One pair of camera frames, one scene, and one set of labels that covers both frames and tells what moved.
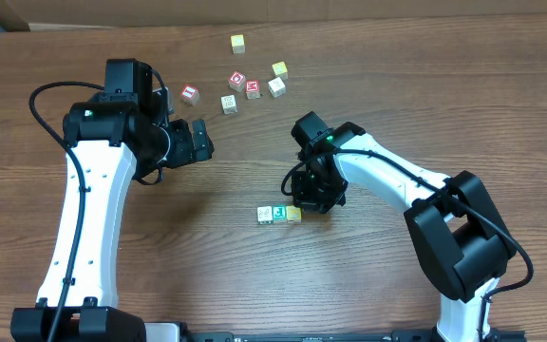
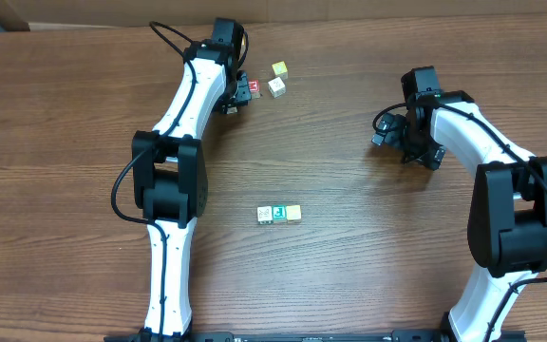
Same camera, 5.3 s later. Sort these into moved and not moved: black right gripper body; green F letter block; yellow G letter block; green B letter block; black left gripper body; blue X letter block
Moved: black right gripper body; black left gripper body
Not moved: blue X letter block; yellow G letter block; green F letter block; green B letter block
